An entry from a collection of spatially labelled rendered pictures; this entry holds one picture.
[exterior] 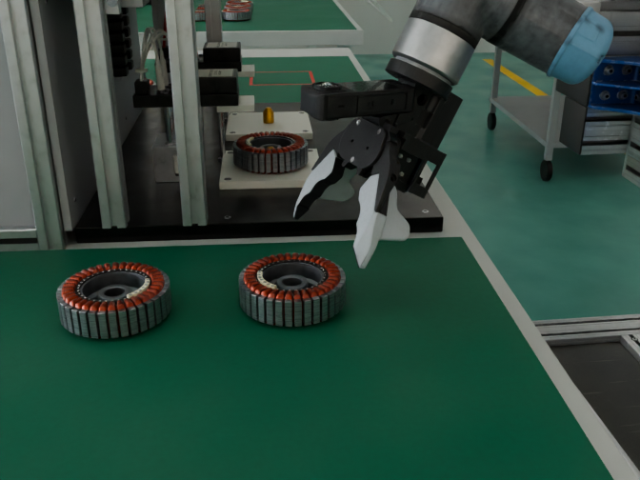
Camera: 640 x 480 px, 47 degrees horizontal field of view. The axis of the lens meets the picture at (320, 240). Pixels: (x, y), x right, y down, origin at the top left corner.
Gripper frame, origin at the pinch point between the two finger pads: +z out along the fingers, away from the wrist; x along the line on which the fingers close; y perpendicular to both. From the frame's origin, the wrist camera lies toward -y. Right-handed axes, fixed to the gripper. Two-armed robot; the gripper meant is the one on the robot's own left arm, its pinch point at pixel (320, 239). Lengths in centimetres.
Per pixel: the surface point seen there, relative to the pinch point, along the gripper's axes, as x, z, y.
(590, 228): 122, -21, 200
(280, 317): -4.5, 7.9, -3.3
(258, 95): 90, -10, 31
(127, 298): 2.4, 12.6, -15.9
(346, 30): 168, -44, 90
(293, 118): 58, -10, 24
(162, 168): 38.2, 5.0, -3.6
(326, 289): -4.8, 3.6, -0.1
